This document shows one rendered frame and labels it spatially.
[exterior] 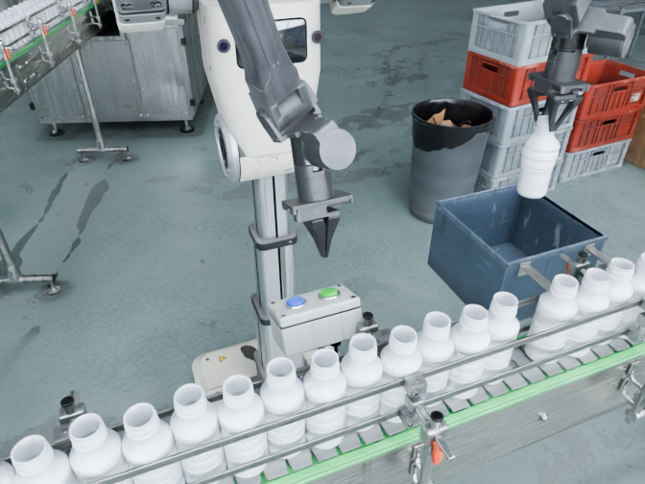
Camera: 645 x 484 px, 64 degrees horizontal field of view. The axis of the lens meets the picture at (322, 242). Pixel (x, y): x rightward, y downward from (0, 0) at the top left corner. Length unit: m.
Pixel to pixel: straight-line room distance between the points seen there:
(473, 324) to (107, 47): 3.83
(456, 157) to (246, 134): 1.93
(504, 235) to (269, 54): 1.18
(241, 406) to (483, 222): 1.12
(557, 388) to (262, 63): 0.71
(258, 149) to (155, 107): 3.27
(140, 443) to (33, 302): 2.25
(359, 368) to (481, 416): 0.25
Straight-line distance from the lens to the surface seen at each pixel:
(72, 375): 2.44
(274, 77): 0.73
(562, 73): 1.10
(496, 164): 3.23
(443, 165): 2.93
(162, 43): 4.21
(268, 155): 1.15
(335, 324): 0.85
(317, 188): 0.79
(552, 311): 0.91
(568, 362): 1.01
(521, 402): 0.95
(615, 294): 0.99
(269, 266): 1.35
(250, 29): 0.69
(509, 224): 1.71
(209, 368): 1.93
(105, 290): 2.82
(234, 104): 1.09
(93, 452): 0.70
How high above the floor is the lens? 1.68
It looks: 35 degrees down
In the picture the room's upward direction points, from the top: straight up
